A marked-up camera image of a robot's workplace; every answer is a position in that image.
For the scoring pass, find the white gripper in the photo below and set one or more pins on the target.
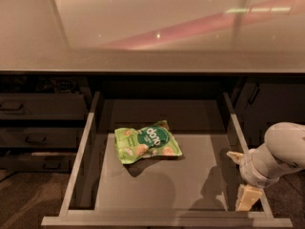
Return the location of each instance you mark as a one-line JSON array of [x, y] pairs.
[[247, 169]]

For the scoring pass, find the grey drawer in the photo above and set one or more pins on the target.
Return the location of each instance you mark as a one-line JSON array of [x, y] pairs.
[[195, 191], [40, 137], [29, 163], [42, 106]]

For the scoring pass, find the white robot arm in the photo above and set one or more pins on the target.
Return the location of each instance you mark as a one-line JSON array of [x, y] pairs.
[[281, 153]]

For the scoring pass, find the green packet in drawer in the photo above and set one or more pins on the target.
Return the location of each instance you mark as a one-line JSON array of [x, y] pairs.
[[155, 140]]

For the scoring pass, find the white item in bottom drawer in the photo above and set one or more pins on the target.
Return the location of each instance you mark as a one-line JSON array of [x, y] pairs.
[[53, 154]]

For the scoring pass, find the dark items in left drawer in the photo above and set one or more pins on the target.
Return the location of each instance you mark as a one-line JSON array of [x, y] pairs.
[[58, 85]]

